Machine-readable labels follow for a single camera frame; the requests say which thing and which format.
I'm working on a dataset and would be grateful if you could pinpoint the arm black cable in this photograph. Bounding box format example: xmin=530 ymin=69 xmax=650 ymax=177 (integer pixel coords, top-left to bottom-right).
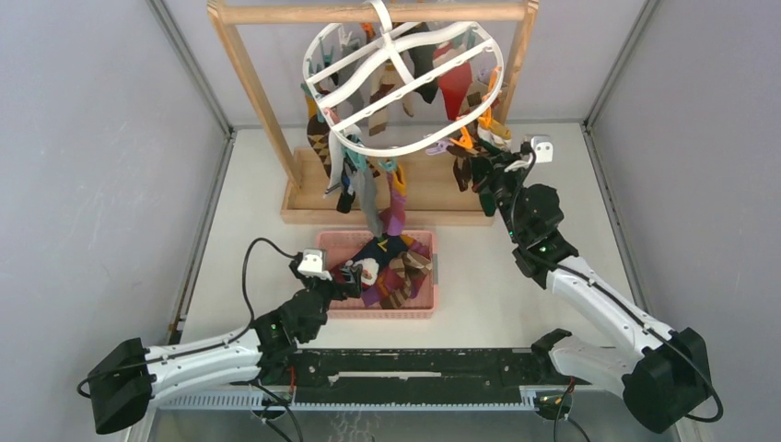
xmin=241 ymin=237 xmax=300 ymax=343
xmin=509 ymin=143 xmax=724 ymax=424

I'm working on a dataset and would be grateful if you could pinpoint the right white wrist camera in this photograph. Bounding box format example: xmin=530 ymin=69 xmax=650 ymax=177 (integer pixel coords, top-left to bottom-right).
xmin=503 ymin=134 xmax=554 ymax=172

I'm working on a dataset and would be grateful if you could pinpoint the white oval clip hanger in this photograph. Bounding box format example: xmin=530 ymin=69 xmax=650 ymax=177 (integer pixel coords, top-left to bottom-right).
xmin=302 ymin=1 xmax=505 ymax=158

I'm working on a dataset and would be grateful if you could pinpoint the white green sock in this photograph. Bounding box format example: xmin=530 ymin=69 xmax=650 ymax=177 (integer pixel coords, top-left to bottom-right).
xmin=470 ymin=124 xmax=512 ymax=217

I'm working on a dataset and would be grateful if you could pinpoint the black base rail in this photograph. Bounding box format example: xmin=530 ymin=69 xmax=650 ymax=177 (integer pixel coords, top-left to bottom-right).
xmin=264 ymin=348 xmax=571 ymax=406

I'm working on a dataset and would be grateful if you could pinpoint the wooden hanger rack frame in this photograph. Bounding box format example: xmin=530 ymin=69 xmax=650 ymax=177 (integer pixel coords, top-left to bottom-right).
xmin=207 ymin=1 xmax=539 ymax=227

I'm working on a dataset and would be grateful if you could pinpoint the maroon purple striped sock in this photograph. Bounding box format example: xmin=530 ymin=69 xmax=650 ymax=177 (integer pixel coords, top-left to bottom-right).
xmin=352 ymin=235 xmax=433 ymax=309

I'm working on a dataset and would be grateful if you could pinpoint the grey sock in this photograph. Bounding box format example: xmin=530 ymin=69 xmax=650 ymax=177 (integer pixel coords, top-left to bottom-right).
xmin=353 ymin=159 xmax=383 ymax=238

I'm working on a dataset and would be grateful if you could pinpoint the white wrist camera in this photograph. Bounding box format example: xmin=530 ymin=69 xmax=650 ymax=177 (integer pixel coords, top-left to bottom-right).
xmin=296 ymin=249 xmax=332 ymax=281
xmin=503 ymin=134 xmax=554 ymax=172

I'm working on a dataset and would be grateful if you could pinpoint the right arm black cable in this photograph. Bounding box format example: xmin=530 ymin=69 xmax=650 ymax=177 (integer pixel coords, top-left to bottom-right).
xmin=509 ymin=143 xmax=724 ymax=424

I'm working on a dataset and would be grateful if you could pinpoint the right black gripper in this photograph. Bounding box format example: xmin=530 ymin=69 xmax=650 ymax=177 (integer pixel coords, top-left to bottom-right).
xmin=471 ymin=148 xmax=533 ymax=241

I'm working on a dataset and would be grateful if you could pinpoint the brown white striped sock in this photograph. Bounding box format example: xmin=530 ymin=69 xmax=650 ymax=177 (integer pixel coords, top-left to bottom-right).
xmin=376 ymin=251 xmax=433 ymax=309

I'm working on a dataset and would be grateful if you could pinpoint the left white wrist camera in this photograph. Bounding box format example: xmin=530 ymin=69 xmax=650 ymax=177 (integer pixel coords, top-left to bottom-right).
xmin=296 ymin=249 xmax=332 ymax=281

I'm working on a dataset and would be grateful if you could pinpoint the red sock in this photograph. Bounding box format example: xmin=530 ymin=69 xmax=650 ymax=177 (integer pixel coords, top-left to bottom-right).
xmin=433 ymin=42 xmax=472 ymax=121

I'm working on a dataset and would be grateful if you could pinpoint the pink perforated plastic basket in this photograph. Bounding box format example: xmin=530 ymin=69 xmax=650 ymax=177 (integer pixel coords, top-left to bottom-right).
xmin=316 ymin=229 xmax=438 ymax=320

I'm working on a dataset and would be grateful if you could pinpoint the brown argyle sock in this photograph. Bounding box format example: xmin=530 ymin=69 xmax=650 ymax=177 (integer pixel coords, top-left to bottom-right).
xmin=306 ymin=112 xmax=332 ymax=177

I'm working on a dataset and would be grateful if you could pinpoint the navy green sock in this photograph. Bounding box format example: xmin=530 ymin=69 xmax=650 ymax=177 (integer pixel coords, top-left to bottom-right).
xmin=339 ymin=236 xmax=409 ymax=289

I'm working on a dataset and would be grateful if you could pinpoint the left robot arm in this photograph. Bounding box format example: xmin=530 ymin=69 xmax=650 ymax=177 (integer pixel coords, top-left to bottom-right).
xmin=77 ymin=261 xmax=365 ymax=435

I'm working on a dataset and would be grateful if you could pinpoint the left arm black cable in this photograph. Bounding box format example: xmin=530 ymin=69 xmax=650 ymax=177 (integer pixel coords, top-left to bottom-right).
xmin=241 ymin=237 xmax=300 ymax=343

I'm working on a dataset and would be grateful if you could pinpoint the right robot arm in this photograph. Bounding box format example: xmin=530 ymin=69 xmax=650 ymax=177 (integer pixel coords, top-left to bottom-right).
xmin=469 ymin=142 xmax=725 ymax=434

